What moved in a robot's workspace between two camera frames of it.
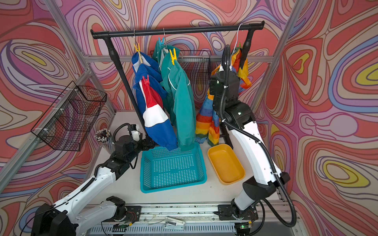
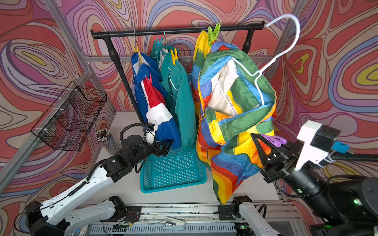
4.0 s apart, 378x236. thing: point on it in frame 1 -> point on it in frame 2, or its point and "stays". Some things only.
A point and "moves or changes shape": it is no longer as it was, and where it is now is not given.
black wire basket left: x=67 y=124 stays
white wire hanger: x=236 y=44 -> x=259 y=74
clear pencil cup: x=104 y=136 stays
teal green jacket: x=179 y=91 stays
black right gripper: x=212 y=84 -> x=276 y=165
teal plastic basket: x=160 y=169 stays
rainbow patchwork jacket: x=207 y=123 moves or changes shape
